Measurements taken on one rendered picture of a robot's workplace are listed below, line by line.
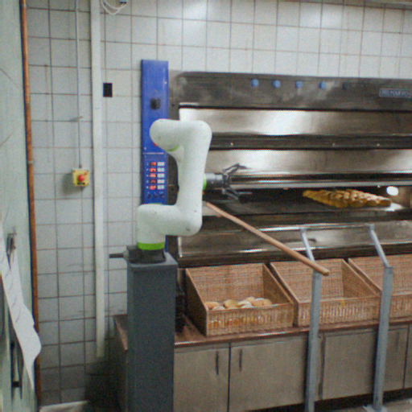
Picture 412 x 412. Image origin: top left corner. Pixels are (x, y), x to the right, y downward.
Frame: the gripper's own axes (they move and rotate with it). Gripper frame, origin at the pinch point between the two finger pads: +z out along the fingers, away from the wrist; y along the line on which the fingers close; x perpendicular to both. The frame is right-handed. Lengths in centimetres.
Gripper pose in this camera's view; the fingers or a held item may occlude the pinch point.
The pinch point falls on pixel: (249, 180)
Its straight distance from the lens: 301.6
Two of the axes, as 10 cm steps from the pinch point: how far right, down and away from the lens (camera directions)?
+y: -0.2, 9.8, 1.8
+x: 2.9, 1.8, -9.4
